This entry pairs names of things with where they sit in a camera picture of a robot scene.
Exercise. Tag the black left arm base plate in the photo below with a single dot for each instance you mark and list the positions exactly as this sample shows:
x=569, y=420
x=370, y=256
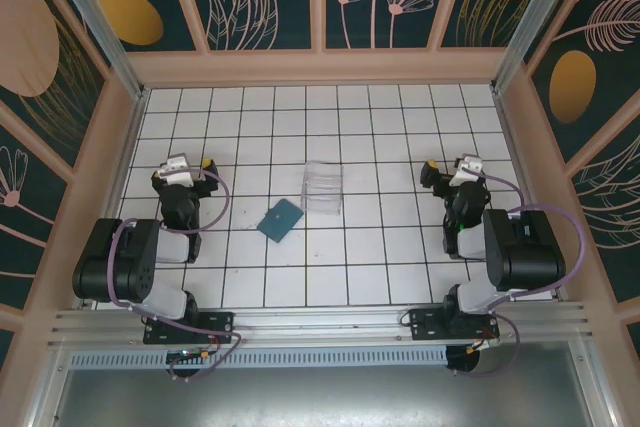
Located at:
x=220, y=324

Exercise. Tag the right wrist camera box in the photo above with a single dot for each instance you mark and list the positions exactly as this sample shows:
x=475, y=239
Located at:
x=467, y=169

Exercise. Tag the aluminium mounting rail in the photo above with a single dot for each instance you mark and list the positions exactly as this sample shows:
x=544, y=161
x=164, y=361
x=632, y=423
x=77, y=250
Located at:
x=320, y=322

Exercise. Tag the clear acrylic card stand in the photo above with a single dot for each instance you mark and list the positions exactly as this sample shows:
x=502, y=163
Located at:
x=322, y=197

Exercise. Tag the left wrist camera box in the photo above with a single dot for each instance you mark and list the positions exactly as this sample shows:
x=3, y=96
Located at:
x=175, y=170

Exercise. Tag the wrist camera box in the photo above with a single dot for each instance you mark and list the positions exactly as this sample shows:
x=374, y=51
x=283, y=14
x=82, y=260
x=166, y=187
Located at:
x=175, y=170
x=467, y=169

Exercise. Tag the aluminium frame post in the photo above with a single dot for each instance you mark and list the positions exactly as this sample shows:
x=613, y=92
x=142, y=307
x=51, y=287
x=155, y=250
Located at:
x=532, y=22
x=102, y=22

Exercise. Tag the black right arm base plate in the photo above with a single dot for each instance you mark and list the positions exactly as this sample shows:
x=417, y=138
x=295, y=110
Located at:
x=425, y=324

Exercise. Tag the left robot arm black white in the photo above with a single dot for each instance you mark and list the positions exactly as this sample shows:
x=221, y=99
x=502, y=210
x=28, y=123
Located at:
x=100, y=272

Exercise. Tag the grey metal sheet panel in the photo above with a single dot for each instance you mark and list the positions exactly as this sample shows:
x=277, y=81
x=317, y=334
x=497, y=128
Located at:
x=320, y=397

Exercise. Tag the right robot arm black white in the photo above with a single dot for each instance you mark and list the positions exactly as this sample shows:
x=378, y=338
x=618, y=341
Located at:
x=530, y=257

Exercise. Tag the teal leather card holder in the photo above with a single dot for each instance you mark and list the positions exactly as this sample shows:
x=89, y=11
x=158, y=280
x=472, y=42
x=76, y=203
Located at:
x=280, y=219

